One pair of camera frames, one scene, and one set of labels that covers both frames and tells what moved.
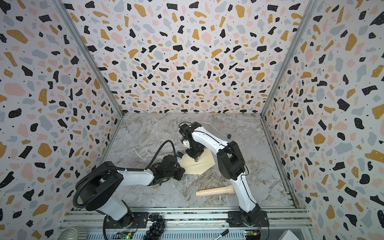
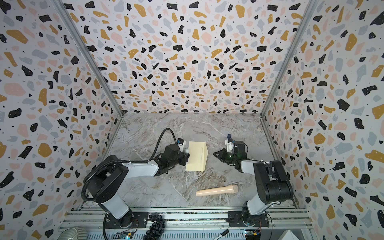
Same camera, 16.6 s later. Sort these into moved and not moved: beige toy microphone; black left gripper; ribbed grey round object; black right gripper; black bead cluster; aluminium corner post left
Moved: black right gripper; black left gripper
Not moved: beige toy microphone; ribbed grey round object; black bead cluster; aluminium corner post left
